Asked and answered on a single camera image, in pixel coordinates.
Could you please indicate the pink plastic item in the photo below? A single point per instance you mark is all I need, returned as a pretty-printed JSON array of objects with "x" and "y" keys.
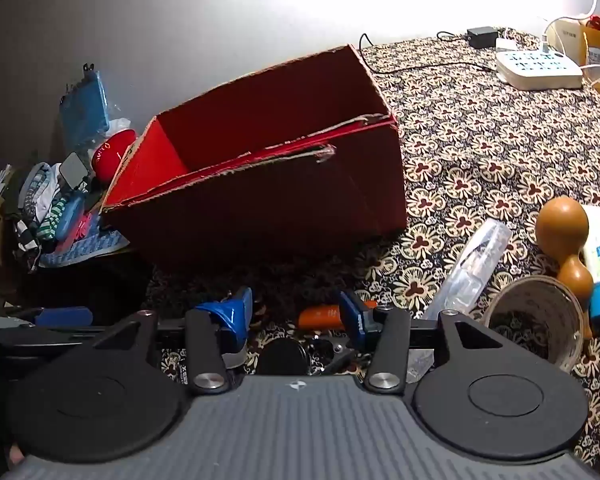
[{"x": 82, "y": 225}]

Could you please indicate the white plug adapter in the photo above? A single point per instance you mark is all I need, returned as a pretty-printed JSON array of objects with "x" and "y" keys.
[{"x": 507, "y": 44}]

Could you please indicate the small pocket mirror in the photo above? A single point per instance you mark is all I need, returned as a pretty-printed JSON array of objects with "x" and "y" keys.
[{"x": 74, "y": 169}]

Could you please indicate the beige paper bag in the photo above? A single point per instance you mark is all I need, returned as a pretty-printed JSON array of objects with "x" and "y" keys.
[{"x": 565, "y": 37}]

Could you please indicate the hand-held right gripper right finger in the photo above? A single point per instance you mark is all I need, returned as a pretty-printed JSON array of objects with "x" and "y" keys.
[{"x": 352, "y": 320}]

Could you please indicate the blue glasses case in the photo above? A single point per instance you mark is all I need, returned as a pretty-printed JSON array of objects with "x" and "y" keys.
[{"x": 70, "y": 217}]

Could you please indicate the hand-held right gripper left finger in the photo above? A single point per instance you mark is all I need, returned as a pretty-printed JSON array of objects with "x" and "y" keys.
[{"x": 235, "y": 315}]

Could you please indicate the brown wooden gourd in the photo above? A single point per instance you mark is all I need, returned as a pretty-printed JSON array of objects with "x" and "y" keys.
[{"x": 562, "y": 225}]

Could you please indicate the dark metal tool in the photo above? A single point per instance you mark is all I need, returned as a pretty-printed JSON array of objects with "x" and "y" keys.
[{"x": 332, "y": 355}]

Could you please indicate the black charger adapter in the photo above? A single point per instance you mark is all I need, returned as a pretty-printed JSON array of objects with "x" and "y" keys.
[{"x": 482, "y": 37}]

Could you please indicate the blue zip case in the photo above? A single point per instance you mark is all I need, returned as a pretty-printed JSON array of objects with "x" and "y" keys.
[{"x": 82, "y": 105}]

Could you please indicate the white tube with blue cap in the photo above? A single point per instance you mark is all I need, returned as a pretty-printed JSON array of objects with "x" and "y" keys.
[{"x": 597, "y": 250}]

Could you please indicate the floral patterned blanket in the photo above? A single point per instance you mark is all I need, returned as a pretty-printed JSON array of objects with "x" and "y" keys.
[{"x": 480, "y": 150}]

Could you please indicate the black round cap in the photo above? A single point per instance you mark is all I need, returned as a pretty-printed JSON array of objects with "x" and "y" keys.
[{"x": 282, "y": 357}]

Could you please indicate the pile of striped clothes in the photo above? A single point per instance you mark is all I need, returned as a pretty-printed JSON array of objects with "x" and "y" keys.
[{"x": 40, "y": 200}]

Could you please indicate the clear plastic package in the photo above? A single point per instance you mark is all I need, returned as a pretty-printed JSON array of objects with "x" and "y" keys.
[{"x": 475, "y": 260}]

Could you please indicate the red plush toy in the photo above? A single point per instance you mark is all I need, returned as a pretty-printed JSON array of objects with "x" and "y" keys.
[{"x": 112, "y": 155}]

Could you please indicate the white power strip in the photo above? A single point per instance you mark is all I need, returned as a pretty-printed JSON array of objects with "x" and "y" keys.
[{"x": 535, "y": 67}]

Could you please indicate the orange cylindrical battery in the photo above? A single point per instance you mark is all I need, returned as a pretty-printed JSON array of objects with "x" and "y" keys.
[{"x": 320, "y": 317}]

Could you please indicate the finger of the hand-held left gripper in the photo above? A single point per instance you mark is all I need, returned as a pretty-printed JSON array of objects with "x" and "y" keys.
[{"x": 62, "y": 316}]

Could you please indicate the red cardboard box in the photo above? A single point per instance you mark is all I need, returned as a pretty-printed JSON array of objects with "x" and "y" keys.
[{"x": 280, "y": 210}]

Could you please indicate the blue checkered towel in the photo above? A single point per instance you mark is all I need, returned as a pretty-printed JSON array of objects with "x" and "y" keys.
[{"x": 90, "y": 252}]

